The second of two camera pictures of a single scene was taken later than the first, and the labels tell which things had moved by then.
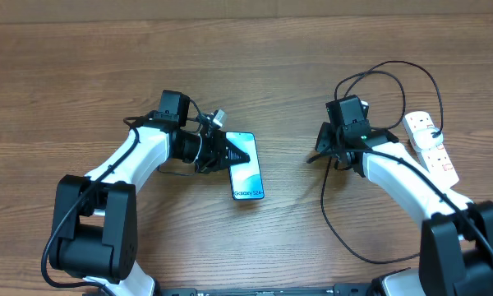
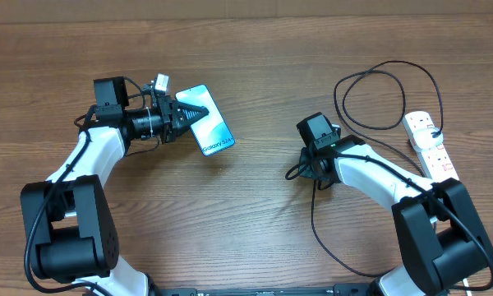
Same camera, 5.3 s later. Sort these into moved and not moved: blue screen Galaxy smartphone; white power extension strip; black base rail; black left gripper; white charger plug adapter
Moved: blue screen Galaxy smartphone; black left gripper
Not moved: black base rail; white power extension strip; white charger plug adapter
